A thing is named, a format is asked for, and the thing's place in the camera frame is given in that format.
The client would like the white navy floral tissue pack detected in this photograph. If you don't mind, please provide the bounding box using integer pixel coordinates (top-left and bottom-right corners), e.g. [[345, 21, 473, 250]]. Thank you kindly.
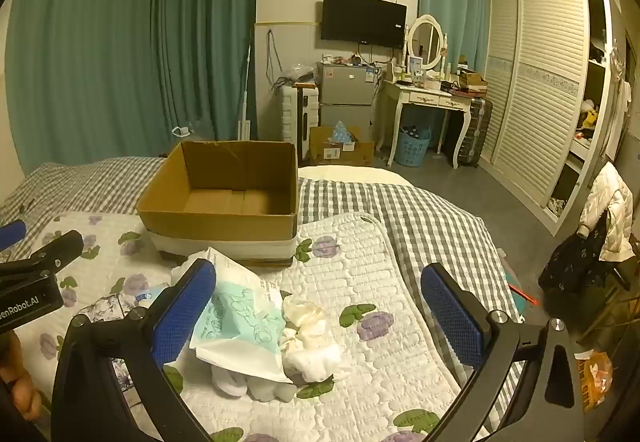
[[79, 283, 169, 393]]

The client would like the teal white towel package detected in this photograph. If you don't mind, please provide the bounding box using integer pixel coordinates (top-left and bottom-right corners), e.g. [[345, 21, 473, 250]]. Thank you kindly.
[[170, 248, 291, 384]]

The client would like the white sock with navy cuff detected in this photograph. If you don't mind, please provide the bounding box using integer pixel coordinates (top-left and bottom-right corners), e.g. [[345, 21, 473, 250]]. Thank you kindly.
[[210, 366, 298, 402]]

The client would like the brown cardboard box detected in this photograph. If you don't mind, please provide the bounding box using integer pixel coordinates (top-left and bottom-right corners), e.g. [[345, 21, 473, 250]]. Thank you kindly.
[[137, 141, 298, 266]]

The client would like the white sock pair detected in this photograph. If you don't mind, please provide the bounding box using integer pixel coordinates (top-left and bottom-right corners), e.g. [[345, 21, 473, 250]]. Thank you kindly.
[[280, 328, 343, 384]]

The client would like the cream cloth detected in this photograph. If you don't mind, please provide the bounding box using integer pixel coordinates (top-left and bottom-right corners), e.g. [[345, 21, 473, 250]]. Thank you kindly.
[[282, 295, 333, 349]]

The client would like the person's left hand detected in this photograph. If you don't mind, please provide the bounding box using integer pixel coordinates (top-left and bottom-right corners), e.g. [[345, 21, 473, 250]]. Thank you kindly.
[[1, 332, 42, 422]]

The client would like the orange plastic bag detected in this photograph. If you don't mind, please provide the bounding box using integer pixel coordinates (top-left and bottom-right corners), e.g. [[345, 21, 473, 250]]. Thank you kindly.
[[575, 350, 613, 413]]

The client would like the grey checked bed sheet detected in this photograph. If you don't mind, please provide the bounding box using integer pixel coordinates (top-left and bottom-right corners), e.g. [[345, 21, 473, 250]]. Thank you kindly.
[[1, 157, 518, 392]]

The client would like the white floral quilted mat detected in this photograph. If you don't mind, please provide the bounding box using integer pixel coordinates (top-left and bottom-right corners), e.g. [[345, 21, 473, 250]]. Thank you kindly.
[[17, 212, 460, 441]]

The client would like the white mop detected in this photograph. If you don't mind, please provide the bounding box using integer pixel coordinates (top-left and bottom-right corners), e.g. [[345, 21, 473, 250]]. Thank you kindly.
[[238, 44, 252, 141]]

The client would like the teal curtain left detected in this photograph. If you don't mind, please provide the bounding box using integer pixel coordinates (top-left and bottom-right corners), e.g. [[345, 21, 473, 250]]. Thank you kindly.
[[6, 0, 256, 172]]

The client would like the white jacket on chair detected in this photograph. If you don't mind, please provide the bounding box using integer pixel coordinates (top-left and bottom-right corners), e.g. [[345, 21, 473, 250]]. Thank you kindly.
[[577, 162, 634, 263]]

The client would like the dark striped suitcase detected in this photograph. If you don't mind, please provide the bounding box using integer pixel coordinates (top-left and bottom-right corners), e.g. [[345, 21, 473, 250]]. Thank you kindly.
[[457, 98, 492, 167]]

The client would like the cardboard box on floor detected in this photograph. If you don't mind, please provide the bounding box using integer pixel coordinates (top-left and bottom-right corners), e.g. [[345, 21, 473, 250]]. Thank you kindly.
[[309, 122, 374, 167]]

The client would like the white suitcase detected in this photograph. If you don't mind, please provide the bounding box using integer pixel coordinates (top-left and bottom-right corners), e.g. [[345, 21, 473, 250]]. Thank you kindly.
[[279, 82, 320, 165]]

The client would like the blue laundry basket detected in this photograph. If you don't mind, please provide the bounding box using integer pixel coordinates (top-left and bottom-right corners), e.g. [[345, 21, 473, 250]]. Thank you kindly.
[[395, 126, 432, 167]]

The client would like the silver mini fridge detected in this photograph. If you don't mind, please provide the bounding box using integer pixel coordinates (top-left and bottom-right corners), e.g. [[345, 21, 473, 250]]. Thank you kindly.
[[320, 64, 378, 141]]

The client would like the white dressing table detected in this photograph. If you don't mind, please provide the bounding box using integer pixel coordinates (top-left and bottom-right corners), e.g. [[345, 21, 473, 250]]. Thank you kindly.
[[375, 80, 472, 169]]

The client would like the white louvered wardrobe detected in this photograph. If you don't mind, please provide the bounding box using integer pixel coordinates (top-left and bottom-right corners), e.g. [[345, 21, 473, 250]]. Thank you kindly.
[[480, 0, 618, 235]]

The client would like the white oval vanity mirror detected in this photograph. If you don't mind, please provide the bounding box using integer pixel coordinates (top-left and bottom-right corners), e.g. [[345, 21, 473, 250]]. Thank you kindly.
[[404, 14, 446, 70]]

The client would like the black wall television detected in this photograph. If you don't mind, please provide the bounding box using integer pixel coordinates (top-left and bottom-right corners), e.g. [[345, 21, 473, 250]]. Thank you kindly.
[[320, 0, 407, 50]]

